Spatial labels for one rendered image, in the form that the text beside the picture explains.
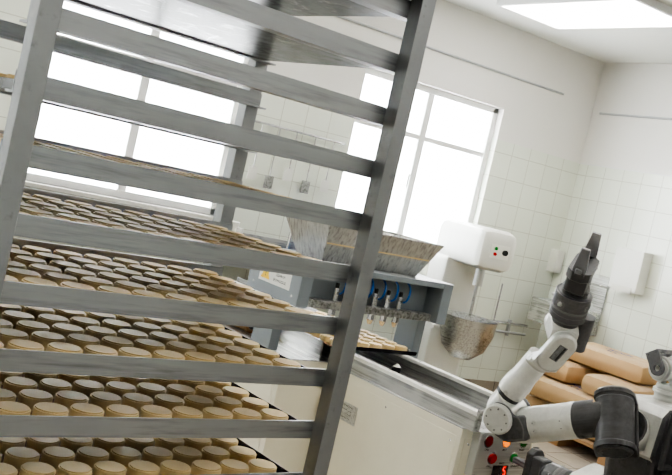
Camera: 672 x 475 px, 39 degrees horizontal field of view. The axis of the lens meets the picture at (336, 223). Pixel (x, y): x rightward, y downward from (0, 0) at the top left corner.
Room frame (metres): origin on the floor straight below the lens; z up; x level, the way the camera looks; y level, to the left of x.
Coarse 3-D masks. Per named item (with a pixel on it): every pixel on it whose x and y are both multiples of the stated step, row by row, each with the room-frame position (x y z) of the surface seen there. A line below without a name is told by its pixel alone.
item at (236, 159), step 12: (252, 60) 1.91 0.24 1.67; (240, 108) 1.92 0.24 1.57; (252, 108) 1.91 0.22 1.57; (240, 120) 1.91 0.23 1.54; (252, 120) 1.92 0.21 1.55; (228, 156) 1.92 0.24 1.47; (240, 156) 1.91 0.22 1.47; (228, 168) 1.91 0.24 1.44; (240, 168) 1.92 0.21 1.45; (240, 180) 1.92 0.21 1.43; (216, 204) 1.92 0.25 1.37; (216, 216) 1.92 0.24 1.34; (228, 216) 1.91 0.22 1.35
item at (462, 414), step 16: (352, 368) 3.23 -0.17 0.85; (368, 368) 3.16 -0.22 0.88; (384, 368) 3.11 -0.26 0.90; (384, 384) 3.09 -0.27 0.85; (400, 384) 3.03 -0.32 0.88; (416, 384) 2.97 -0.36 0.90; (416, 400) 2.96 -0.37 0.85; (432, 400) 2.91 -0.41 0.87; (448, 400) 2.85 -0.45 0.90; (448, 416) 2.84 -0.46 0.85; (464, 416) 2.79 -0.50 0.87; (480, 416) 2.77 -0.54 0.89
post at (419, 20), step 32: (416, 0) 1.57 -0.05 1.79; (416, 32) 1.55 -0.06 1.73; (416, 64) 1.56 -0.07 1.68; (384, 128) 1.57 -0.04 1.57; (384, 160) 1.56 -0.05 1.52; (384, 192) 1.56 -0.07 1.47; (384, 224) 1.57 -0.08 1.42; (352, 256) 1.58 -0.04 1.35; (352, 288) 1.56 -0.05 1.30; (352, 320) 1.56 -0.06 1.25; (352, 352) 1.57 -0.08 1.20; (320, 416) 1.57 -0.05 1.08; (320, 448) 1.55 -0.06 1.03
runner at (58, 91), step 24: (48, 96) 1.22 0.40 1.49; (72, 96) 1.24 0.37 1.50; (96, 96) 1.26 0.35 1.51; (120, 96) 1.28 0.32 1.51; (144, 120) 1.31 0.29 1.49; (168, 120) 1.33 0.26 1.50; (192, 120) 1.35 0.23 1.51; (216, 120) 1.38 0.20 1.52; (240, 144) 1.41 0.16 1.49; (264, 144) 1.44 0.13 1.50; (288, 144) 1.46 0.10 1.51; (312, 144) 1.49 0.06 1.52; (336, 168) 1.53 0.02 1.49; (360, 168) 1.56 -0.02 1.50
